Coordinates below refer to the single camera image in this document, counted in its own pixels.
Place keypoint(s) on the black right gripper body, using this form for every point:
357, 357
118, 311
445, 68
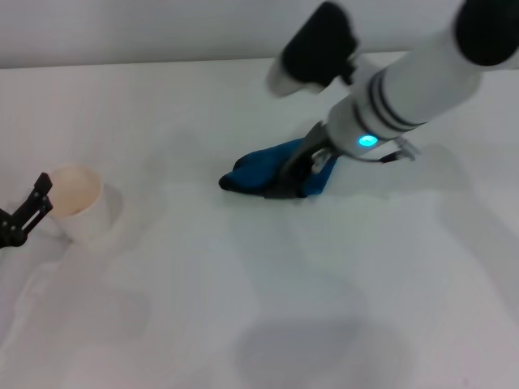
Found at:
320, 152

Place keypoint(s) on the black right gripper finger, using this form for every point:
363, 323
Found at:
290, 174

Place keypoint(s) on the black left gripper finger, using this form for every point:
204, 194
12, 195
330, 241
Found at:
32, 212

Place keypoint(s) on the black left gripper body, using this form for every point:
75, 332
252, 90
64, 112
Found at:
5, 229

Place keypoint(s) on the blue rag with black trim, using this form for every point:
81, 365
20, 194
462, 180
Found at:
259, 170

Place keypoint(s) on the white paper cup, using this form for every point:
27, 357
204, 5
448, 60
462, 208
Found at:
81, 206

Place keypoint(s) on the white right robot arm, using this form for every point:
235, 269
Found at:
405, 93

